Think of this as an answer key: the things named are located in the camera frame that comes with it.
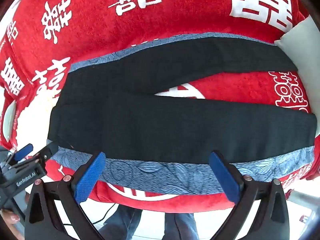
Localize black cable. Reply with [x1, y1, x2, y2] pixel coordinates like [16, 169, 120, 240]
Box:
[62, 202, 118, 227]

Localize person's left hand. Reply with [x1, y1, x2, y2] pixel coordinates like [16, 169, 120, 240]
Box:
[0, 210, 20, 227]

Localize grey furniture frame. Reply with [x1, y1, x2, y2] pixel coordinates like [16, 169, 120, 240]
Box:
[285, 185, 320, 230]

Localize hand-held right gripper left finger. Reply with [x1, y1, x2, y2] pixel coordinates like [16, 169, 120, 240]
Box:
[24, 151, 107, 240]

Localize person's right leg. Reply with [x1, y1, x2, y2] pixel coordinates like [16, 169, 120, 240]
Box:
[162, 212, 200, 240]

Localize red printed blanket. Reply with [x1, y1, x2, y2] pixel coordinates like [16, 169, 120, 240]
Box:
[0, 0, 320, 213]

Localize black pants with blue trim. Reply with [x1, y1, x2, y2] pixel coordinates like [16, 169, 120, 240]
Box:
[47, 32, 317, 196]

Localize white pillow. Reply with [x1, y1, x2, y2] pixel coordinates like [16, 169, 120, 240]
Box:
[274, 14, 320, 138]

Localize pale oval cushion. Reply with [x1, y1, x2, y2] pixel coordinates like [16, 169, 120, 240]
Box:
[1, 101, 17, 140]

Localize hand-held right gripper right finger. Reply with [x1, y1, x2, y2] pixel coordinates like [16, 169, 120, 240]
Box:
[209, 150, 290, 240]

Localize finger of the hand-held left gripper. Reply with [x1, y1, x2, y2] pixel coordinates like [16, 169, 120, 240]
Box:
[6, 144, 34, 165]
[11, 142, 59, 169]

